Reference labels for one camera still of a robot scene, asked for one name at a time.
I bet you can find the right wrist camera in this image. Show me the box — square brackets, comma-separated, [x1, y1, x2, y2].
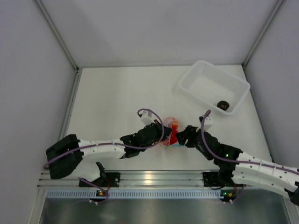
[199, 116, 213, 131]

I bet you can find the black fake food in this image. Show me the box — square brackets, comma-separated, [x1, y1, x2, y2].
[217, 100, 230, 111]

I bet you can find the aluminium frame post left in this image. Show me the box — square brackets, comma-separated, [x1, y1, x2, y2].
[35, 0, 80, 73]

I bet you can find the clear zip top bag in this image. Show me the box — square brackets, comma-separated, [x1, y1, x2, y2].
[163, 117, 186, 150]

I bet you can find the aluminium frame post right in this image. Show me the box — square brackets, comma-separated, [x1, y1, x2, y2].
[242, 0, 285, 69]

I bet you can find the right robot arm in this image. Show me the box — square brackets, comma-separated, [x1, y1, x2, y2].
[176, 126, 299, 205]

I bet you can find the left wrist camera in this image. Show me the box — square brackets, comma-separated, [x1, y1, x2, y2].
[140, 111, 155, 126]

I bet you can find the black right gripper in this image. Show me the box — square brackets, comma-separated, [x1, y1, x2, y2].
[175, 125, 213, 160]

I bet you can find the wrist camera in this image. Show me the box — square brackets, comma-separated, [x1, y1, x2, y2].
[199, 116, 213, 131]
[140, 111, 155, 126]

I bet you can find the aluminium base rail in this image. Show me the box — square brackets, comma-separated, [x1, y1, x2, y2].
[37, 169, 248, 189]

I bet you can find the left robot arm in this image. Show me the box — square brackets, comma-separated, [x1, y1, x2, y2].
[46, 120, 172, 186]

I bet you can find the red fake pepper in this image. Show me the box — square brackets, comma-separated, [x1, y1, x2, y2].
[169, 129, 178, 145]

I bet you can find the aluminium frame post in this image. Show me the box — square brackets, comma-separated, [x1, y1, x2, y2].
[242, 0, 285, 69]
[35, 0, 80, 73]

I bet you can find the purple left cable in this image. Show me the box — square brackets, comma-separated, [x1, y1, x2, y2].
[43, 108, 164, 170]

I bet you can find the white slotted cable duct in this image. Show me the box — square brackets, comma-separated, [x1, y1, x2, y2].
[47, 189, 234, 199]

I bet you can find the yellow fake bell pepper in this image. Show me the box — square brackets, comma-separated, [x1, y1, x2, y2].
[165, 117, 178, 129]

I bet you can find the white plastic basket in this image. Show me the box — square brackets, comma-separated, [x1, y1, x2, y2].
[178, 60, 250, 116]

